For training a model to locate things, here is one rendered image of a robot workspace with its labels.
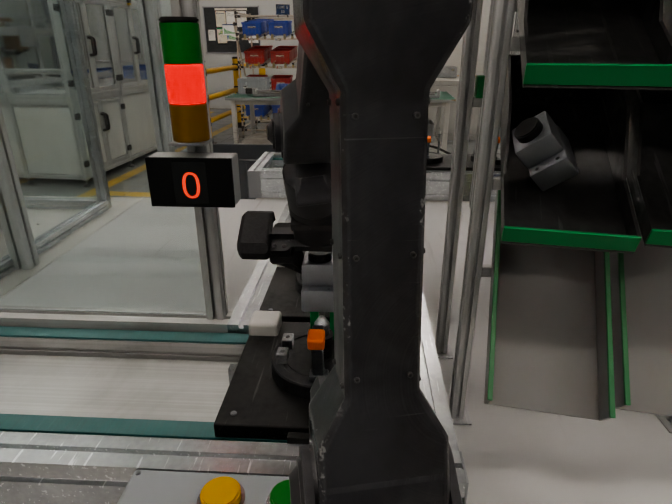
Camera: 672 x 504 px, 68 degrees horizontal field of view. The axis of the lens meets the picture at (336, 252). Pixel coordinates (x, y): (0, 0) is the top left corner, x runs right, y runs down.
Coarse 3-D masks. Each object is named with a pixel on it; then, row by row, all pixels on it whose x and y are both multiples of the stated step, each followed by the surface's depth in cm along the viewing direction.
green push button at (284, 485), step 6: (288, 480) 52; (276, 486) 51; (282, 486) 51; (288, 486) 51; (270, 492) 50; (276, 492) 50; (282, 492) 50; (288, 492) 50; (270, 498) 50; (276, 498) 49; (282, 498) 49; (288, 498) 49
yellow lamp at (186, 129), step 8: (192, 104) 67; (200, 104) 67; (176, 112) 67; (184, 112) 66; (192, 112) 67; (200, 112) 67; (176, 120) 67; (184, 120) 67; (192, 120) 67; (200, 120) 68; (176, 128) 68; (184, 128) 67; (192, 128) 67; (200, 128) 68; (208, 128) 70; (176, 136) 68; (184, 136) 68; (192, 136) 68; (200, 136) 68; (208, 136) 70
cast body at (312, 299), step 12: (312, 252) 63; (324, 252) 63; (312, 264) 62; (324, 264) 62; (312, 276) 62; (324, 276) 62; (312, 288) 62; (324, 288) 62; (312, 300) 62; (324, 300) 62
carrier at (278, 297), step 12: (276, 264) 101; (276, 276) 97; (288, 276) 97; (300, 276) 90; (276, 288) 92; (288, 288) 92; (300, 288) 89; (264, 300) 88; (276, 300) 88; (288, 300) 88; (300, 300) 88; (288, 312) 84; (300, 312) 84; (324, 312) 84
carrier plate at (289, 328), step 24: (264, 336) 77; (240, 360) 71; (264, 360) 71; (240, 384) 66; (264, 384) 66; (240, 408) 62; (264, 408) 62; (288, 408) 62; (216, 432) 60; (240, 432) 60; (264, 432) 59
